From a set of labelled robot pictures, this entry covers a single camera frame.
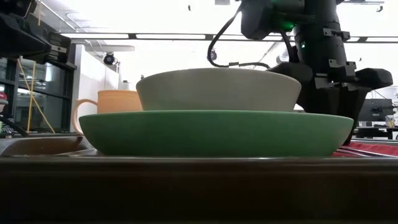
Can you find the black computer monitor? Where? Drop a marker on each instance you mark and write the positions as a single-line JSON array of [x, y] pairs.
[[377, 109]]

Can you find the small yellow container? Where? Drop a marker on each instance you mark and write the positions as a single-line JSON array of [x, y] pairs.
[[389, 121]]

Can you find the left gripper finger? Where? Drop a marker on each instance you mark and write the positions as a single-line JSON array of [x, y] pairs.
[[60, 53], [21, 40]]

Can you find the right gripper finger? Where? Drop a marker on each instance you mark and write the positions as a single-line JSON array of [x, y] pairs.
[[353, 102], [320, 99]]

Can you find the dark glass partition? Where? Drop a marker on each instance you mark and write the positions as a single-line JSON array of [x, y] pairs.
[[56, 93]]

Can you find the silver cutlery piece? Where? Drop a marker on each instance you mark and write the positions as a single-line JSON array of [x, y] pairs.
[[367, 152]]

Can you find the green plate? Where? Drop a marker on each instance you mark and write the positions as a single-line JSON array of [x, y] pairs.
[[214, 133]]

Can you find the black dome ceiling camera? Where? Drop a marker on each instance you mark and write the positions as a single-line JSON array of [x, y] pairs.
[[109, 59], [214, 56]]

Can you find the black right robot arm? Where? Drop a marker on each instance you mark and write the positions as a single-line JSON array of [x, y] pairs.
[[264, 18]]

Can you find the red cloth napkin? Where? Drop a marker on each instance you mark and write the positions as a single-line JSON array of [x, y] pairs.
[[382, 146]]

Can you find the black desk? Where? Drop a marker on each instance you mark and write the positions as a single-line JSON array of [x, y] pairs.
[[379, 131]]

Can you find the beige plastic mug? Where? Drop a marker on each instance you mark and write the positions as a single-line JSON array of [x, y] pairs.
[[118, 102]]

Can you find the person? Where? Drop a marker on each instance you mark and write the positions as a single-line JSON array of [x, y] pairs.
[[3, 98]]

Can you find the white bowl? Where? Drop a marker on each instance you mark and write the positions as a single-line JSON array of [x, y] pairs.
[[217, 90]]

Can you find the silver metal tray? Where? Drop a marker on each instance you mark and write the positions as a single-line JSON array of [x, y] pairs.
[[62, 152]]

